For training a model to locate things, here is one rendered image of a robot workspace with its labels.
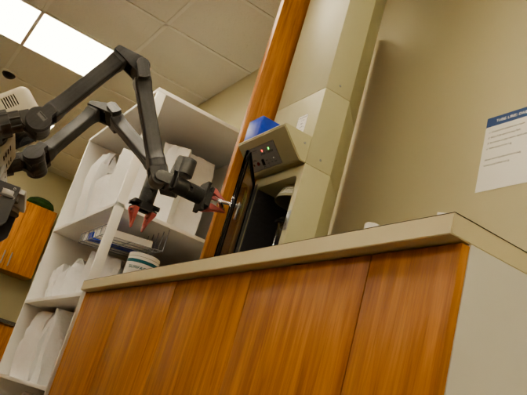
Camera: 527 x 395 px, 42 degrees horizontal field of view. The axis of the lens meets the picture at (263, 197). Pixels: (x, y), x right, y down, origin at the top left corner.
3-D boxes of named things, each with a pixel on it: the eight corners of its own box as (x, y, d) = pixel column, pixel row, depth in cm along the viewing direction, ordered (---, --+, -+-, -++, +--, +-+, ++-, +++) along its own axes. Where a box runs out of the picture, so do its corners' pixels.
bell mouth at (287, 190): (303, 219, 254) (307, 204, 255) (332, 211, 239) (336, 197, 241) (264, 200, 246) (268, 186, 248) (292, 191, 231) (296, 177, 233)
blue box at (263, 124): (264, 154, 257) (270, 133, 260) (278, 148, 249) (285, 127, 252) (242, 143, 253) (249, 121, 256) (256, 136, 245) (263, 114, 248)
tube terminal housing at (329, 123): (277, 321, 251) (325, 139, 277) (330, 320, 224) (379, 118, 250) (219, 298, 241) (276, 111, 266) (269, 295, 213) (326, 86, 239)
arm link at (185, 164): (149, 185, 225) (154, 177, 217) (160, 154, 229) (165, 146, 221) (183, 197, 227) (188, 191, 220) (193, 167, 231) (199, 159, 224)
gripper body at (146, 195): (159, 212, 245) (165, 194, 248) (133, 201, 241) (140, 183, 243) (152, 215, 251) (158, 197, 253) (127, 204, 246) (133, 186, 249)
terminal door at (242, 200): (224, 284, 241) (255, 183, 254) (214, 261, 212) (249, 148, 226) (222, 284, 241) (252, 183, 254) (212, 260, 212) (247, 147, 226)
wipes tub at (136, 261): (141, 297, 284) (153, 263, 289) (154, 295, 273) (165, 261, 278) (113, 286, 278) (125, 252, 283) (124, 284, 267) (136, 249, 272)
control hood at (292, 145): (256, 179, 256) (263, 156, 260) (305, 162, 229) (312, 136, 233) (230, 167, 251) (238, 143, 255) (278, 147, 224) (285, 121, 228)
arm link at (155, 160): (128, 71, 233) (132, 57, 223) (144, 70, 235) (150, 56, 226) (148, 191, 225) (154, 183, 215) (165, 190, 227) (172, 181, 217)
